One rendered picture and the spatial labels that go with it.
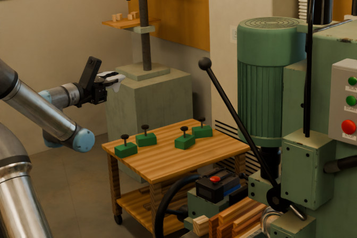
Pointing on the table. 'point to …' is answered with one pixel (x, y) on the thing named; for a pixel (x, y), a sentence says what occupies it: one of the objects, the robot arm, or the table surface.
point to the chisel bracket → (260, 187)
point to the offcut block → (201, 225)
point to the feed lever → (275, 198)
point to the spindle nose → (271, 160)
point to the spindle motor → (265, 74)
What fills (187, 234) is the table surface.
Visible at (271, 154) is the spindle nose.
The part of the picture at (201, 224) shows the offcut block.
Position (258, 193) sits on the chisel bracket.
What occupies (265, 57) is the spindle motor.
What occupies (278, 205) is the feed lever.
